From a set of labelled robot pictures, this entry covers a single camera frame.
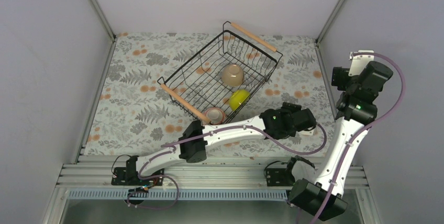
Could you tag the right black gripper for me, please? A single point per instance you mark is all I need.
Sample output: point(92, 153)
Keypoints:
point(338, 77)

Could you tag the beige ceramic bowl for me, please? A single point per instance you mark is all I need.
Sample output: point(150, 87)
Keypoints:
point(232, 75)

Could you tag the black wire dish rack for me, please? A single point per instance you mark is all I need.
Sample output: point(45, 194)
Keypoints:
point(196, 85)

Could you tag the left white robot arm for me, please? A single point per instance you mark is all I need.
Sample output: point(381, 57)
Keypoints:
point(197, 139)

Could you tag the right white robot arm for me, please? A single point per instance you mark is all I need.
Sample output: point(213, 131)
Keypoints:
point(319, 191)

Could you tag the yellow-green bowl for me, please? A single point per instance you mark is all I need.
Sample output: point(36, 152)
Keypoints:
point(238, 98)

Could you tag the white bowl orange rim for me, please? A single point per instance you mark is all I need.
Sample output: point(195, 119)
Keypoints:
point(216, 115)

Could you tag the floral patterned table mat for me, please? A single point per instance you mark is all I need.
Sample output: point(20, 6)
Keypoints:
point(135, 116)

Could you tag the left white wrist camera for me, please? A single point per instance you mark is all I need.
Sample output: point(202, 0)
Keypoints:
point(310, 132)

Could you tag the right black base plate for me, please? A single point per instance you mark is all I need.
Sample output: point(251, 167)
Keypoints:
point(276, 177)

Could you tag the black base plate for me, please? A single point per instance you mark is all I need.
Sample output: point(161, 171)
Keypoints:
point(121, 177)
point(276, 177)

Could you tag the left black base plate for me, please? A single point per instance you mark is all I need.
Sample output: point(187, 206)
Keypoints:
point(121, 177)

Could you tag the aluminium rail frame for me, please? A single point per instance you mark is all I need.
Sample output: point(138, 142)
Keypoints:
point(94, 171)

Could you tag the white slotted cable duct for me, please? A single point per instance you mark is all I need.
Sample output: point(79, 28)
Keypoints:
point(183, 194)

